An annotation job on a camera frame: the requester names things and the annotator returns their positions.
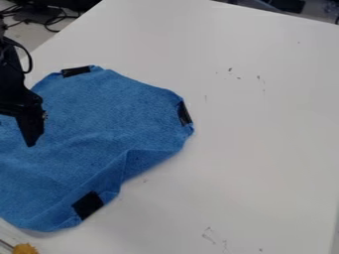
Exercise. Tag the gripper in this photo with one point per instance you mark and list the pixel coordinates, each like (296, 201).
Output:
(20, 101)

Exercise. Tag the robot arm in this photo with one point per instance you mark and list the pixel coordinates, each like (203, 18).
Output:
(9, 66)

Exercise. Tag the blue cloth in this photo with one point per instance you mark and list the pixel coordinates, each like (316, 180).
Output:
(106, 125)

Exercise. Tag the yellow toy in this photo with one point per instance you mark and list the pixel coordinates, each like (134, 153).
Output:
(25, 249)

